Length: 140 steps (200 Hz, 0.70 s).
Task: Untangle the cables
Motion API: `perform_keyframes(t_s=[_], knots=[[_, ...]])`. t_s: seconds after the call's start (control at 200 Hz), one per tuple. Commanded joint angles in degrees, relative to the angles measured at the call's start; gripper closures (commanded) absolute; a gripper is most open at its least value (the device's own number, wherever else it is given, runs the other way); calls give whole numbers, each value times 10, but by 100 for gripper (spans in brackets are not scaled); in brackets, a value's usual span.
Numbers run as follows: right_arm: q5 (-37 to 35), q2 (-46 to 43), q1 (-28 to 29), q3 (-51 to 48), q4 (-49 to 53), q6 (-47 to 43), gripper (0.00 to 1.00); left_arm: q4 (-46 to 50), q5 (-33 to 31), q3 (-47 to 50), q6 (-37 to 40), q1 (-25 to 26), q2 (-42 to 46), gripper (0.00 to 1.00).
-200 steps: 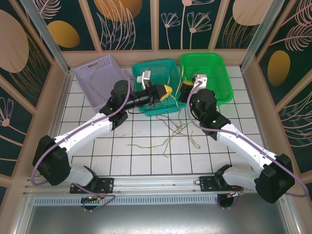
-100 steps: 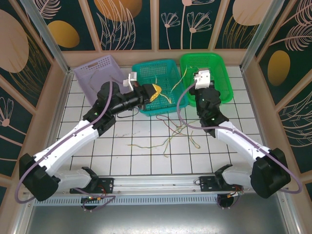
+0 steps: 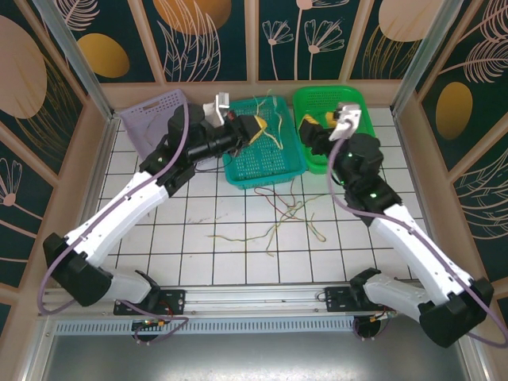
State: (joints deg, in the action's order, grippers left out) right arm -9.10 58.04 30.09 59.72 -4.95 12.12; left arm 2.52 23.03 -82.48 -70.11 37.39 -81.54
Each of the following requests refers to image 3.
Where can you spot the grey metal sheet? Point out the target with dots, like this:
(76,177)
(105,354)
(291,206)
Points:
(254,357)

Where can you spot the green plastic basket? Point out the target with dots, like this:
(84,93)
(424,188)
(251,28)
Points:
(315,168)

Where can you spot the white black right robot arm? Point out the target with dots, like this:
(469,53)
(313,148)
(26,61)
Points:
(420,246)

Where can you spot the aluminium side rail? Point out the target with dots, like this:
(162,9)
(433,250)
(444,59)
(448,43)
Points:
(90,198)
(420,190)

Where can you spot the dark panel with flower outlines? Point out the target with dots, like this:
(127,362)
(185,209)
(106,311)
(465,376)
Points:
(24,222)
(285,59)

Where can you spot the dark panel with pink fern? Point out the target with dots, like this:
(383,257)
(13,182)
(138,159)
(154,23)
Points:
(488,24)

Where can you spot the dark panel with pink circle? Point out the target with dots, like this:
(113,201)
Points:
(397,20)
(20,67)

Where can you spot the lavender plastic basket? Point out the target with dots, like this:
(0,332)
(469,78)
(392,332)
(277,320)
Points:
(158,119)

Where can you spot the aluminium frame post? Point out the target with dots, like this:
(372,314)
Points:
(422,59)
(79,59)

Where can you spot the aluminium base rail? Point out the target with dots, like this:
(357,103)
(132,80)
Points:
(254,297)

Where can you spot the teal plastic basket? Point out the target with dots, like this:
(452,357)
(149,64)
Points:
(246,174)

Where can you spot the dark panel with yellow oval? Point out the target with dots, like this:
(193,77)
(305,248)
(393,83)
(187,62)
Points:
(452,111)
(103,55)

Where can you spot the dark panel with orange circle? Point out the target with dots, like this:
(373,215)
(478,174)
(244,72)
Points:
(190,16)

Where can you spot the dark panel with leaf outlines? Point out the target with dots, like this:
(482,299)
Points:
(488,206)

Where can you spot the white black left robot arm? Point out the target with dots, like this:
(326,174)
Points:
(119,214)

